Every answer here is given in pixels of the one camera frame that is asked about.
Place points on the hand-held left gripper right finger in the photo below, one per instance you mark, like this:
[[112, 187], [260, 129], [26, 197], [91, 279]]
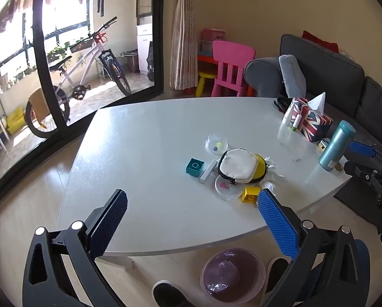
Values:
[[277, 220]]

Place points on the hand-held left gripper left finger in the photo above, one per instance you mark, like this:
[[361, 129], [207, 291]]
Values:
[[109, 220]]

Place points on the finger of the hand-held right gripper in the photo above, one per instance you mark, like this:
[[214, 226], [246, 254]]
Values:
[[362, 148], [357, 169]]

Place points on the yellow toy block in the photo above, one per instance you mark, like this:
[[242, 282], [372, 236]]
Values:
[[249, 195]]

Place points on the clear wrapper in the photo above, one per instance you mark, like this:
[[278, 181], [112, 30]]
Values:
[[272, 166]]

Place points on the clear round dish pink piece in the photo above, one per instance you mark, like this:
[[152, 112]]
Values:
[[227, 190]]

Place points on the round yellow white zip pouch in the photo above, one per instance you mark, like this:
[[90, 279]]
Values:
[[237, 166]]

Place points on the pink trash bin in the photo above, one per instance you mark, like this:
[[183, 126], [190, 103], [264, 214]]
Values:
[[232, 278]]

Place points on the white rectangular box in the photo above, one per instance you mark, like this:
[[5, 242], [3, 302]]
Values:
[[207, 174]]

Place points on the teal toy block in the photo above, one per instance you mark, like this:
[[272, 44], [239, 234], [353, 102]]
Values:
[[194, 166]]

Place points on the clear round dish with beads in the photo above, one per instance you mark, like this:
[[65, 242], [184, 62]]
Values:
[[216, 142]]

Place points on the teal thermos bottle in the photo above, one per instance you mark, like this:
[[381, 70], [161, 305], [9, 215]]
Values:
[[334, 144]]

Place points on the dark rug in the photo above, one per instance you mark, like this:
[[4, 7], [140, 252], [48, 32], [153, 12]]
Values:
[[357, 204]]

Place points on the person's right shoe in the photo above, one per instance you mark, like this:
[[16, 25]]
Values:
[[277, 271]]

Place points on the person's shoe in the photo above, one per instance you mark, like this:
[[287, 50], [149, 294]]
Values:
[[277, 271], [167, 294]]

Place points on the flag print tissue box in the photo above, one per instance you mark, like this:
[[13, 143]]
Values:
[[312, 123]]

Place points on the small green cap bottle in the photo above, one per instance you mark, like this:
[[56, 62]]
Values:
[[295, 123]]

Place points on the white cream tube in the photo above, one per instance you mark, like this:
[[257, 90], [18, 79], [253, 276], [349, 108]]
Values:
[[288, 115]]

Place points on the dark grey sofa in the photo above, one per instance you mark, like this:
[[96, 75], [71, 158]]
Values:
[[325, 70]]

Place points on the black hair clip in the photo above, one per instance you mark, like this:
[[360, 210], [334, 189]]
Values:
[[282, 102]]

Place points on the person's left shoe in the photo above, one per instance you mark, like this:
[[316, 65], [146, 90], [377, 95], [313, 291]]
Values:
[[167, 294]]

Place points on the light grey pillow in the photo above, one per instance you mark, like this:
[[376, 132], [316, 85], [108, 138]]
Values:
[[293, 73]]

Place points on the red cushion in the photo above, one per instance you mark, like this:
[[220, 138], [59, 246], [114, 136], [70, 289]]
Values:
[[318, 40]]

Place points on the yellow crate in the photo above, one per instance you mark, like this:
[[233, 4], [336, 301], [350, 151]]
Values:
[[15, 120]]

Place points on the cardboard box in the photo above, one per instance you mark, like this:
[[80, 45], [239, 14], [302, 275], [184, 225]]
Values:
[[37, 102]]

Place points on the yellow kids stool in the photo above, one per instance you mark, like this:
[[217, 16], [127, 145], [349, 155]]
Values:
[[207, 76]]

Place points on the pink kids chair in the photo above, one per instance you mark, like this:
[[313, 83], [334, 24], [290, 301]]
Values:
[[232, 52]]

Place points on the black stroller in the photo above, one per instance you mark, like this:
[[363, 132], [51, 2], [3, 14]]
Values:
[[150, 60]]

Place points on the white bicycle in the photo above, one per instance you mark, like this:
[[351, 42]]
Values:
[[96, 49]]

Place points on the white cabinet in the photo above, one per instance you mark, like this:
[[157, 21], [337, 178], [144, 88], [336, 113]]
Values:
[[144, 48]]

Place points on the red kids table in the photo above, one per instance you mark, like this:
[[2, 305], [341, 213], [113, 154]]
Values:
[[205, 59]]

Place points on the window planter with plants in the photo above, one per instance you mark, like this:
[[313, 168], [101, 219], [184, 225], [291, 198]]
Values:
[[79, 44]]

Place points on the pink storage box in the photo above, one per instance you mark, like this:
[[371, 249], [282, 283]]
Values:
[[214, 34]]

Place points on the beige curtain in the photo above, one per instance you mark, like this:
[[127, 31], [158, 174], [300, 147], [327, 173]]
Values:
[[184, 38]]

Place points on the black sliding door frame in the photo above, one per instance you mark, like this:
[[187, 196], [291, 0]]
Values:
[[159, 38]]

